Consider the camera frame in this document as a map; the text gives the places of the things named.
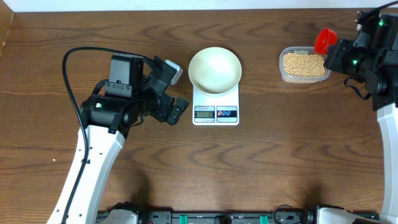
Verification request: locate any red plastic scoop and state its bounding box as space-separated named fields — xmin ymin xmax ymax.
xmin=314 ymin=28 xmax=338 ymax=55

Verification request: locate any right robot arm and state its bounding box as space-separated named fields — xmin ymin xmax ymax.
xmin=315 ymin=6 xmax=397 ymax=223

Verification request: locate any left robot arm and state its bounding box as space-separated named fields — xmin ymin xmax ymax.
xmin=48 ymin=54 xmax=189 ymax=223

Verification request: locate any white digital kitchen scale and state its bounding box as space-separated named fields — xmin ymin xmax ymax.
xmin=192 ymin=85 xmax=240 ymax=126

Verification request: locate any cream round bowl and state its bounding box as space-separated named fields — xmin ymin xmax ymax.
xmin=188 ymin=47 xmax=243 ymax=95

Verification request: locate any clear plastic container of soybeans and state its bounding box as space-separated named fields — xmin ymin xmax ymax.
xmin=279 ymin=47 xmax=331 ymax=84

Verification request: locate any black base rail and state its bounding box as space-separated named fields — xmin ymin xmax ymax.
xmin=96 ymin=202 xmax=380 ymax=224

